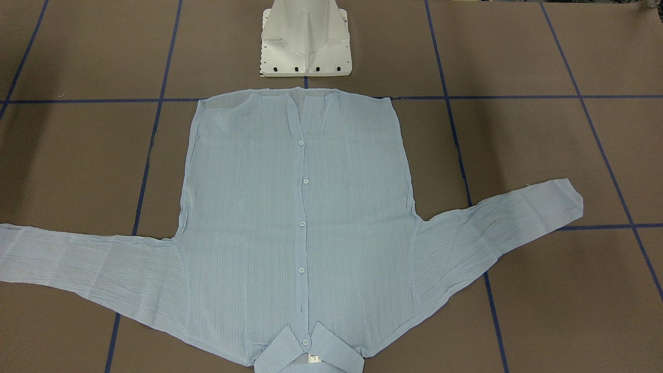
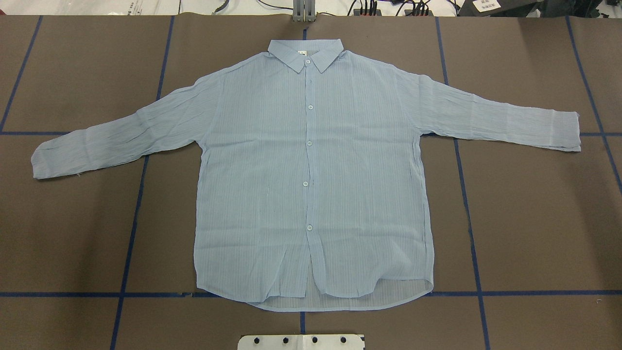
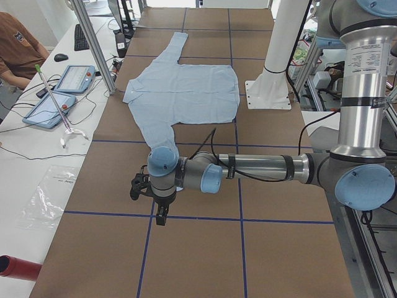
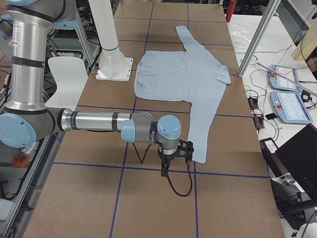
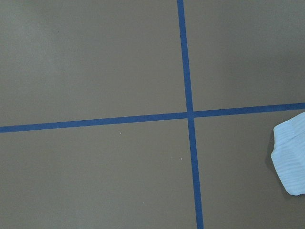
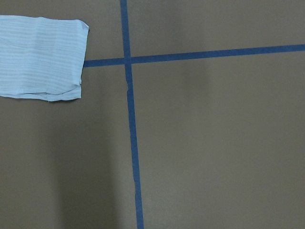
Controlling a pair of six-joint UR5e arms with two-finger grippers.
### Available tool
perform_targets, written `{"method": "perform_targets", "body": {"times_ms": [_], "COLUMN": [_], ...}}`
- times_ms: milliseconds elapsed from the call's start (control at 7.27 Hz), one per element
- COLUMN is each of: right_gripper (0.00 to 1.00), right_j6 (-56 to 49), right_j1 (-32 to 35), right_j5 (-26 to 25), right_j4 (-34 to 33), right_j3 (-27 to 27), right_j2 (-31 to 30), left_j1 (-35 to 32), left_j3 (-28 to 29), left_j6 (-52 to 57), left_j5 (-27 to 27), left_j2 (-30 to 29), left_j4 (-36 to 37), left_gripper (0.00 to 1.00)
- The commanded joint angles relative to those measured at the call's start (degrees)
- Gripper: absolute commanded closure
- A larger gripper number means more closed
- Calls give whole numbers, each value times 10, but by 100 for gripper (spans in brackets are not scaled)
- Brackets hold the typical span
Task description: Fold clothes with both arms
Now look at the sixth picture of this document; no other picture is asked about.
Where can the light blue button-up shirt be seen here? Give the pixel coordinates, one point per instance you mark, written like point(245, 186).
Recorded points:
point(41, 58)

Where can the blue tape strip crosswise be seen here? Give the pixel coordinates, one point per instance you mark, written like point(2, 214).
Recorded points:
point(216, 54)

